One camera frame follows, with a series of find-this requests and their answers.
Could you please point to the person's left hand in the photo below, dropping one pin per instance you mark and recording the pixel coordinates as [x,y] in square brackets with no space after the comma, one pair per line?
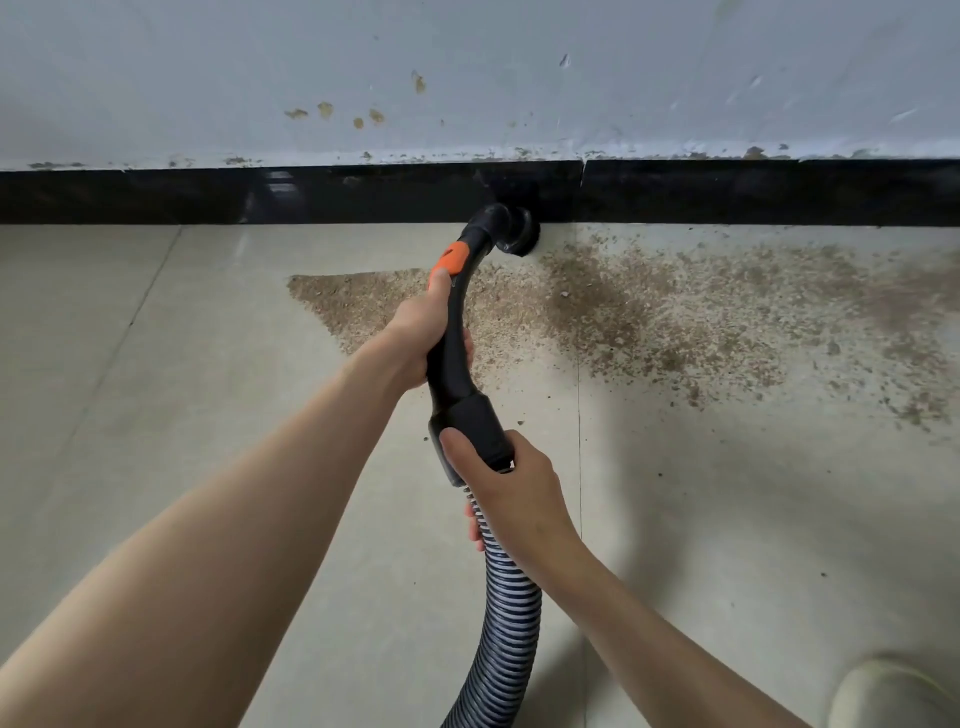
[413,333]

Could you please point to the person's right hand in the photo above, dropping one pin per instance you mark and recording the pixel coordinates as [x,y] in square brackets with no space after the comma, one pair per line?
[518,503]

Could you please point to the brown sawdust dirt patch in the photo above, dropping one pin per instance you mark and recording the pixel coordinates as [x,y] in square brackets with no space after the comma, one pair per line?
[705,308]

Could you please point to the person's left forearm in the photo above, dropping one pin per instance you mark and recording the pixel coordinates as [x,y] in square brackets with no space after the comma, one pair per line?
[165,585]

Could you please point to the person's right forearm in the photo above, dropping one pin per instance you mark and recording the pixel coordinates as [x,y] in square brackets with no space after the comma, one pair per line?
[675,660]

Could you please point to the tiled floor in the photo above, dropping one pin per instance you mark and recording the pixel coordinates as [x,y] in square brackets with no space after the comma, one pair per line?
[180,390]

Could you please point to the grey shoe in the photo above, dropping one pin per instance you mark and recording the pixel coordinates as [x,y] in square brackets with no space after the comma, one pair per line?
[893,693]

